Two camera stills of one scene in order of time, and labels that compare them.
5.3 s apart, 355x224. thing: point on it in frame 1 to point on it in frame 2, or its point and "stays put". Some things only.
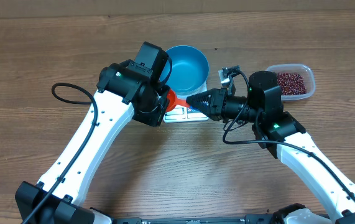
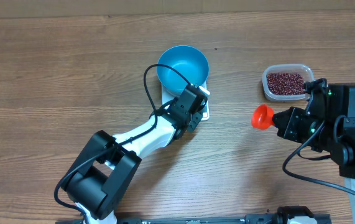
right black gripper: (217, 104) to (282, 120)
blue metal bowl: (190, 70) stays put
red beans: (291, 83) stays put
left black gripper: (155, 121) to (197, 119)
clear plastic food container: (295, 81) stays put
